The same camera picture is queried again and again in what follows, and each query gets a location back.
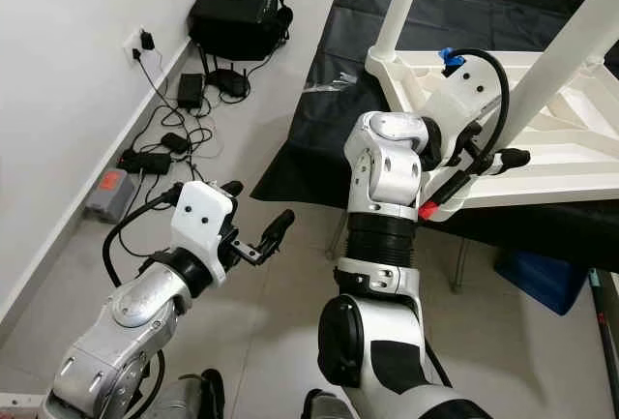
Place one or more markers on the grey box red label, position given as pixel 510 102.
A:
pixel 108 194

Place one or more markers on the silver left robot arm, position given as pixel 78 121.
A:
pixel 126 337

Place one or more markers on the black floor rod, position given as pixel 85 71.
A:
pixel 604 317

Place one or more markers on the blue plastic crate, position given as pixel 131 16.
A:
pixel 542 279

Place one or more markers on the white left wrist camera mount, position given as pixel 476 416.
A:
pixel 201 230

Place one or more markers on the clear tape strip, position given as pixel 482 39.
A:
pixel 334 85

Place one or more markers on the robot right leg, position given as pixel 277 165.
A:
pixel 324 404

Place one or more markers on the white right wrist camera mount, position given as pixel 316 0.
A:
pixel 469 95

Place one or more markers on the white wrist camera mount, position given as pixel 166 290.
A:
pixel 469 95
pixel 201 230

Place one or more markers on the black power strip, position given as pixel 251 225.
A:
pixel 145 163

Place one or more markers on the black table cloth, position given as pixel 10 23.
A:
pixel 309 148

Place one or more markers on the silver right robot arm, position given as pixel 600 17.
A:
pixel 377 293

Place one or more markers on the black carry bag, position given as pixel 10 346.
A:
pixel 240 13

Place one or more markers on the white plastic table top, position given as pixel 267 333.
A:
pixel 571 148

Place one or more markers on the robot left leg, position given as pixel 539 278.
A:
pixel 189 395

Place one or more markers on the small black power adapter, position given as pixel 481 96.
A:
pixel 174 143

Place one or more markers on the robot leg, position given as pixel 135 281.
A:
pixel 189 395
pixel 324 404

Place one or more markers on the white floor frame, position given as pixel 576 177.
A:
pixel 14 403

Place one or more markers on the black wall plug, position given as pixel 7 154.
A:
pixel 147 42

